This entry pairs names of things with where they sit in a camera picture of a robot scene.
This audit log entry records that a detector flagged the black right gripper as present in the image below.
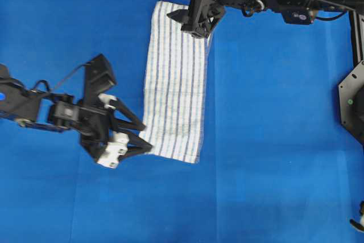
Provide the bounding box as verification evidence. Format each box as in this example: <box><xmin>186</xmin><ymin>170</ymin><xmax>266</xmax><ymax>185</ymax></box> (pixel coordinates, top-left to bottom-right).
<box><xmin>167</xmin><ymin>0</ymin><xmax>225</xmax><ymax>39</ymax></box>

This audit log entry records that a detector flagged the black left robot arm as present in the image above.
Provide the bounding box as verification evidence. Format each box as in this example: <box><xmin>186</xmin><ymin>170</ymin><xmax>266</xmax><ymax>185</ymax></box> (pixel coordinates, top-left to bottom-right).
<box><xmin>1</xmin><ymin>64</ymin><xmax>152</xmax><ymax>168</ymax></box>

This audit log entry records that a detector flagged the white blue-striped towel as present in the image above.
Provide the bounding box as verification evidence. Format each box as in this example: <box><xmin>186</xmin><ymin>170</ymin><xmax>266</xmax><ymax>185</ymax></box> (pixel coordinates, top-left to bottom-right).
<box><xmin>139</xmin><ymin>1</ymin><xmax>212</xmax><ymax>164</ymax></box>

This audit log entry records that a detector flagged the black aluminium frame rail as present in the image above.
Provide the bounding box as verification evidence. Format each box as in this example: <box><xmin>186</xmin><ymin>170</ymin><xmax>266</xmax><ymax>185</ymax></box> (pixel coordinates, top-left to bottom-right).
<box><xmin>349</xmin><ymin>11</ymin><xmax>363</xmax><ymax>67</ymax></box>

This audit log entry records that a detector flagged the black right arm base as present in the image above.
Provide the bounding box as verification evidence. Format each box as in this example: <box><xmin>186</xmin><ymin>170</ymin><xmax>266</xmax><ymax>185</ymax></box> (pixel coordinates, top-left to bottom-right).
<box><xmin>338</xmin><ymin>61</ymin><xmax>363</xmax><ymax>145</ymax></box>

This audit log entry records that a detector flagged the black white clamp at edge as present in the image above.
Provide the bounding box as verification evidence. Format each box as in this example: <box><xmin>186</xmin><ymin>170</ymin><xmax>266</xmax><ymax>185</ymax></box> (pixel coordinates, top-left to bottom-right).
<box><xmin>349</xmin><ymin>200</ymin><xmax>364</xmax><ymax>231</ymax></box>

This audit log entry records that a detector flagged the blue table cloth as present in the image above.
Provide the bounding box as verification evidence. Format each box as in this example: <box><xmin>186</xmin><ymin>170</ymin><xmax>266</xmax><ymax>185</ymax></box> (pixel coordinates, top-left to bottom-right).
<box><xmin>1</xmin><ymin>0</ymin><xmax>363</xmax><ymax>242</ymax></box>

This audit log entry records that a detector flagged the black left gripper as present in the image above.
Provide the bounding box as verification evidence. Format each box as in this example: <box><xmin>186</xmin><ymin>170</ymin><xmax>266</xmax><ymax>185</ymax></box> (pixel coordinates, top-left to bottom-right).
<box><xmin>80</xmin><ymin>93</ymin><xmax>153</xmax><ymax>168</ymax></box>

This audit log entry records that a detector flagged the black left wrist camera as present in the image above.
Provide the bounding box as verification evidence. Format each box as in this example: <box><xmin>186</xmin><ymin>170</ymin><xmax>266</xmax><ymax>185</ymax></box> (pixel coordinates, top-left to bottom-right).
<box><xmin>82</xmin><ymin>54</ymin><xmax>117</xmax><ymax>105</ymax></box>

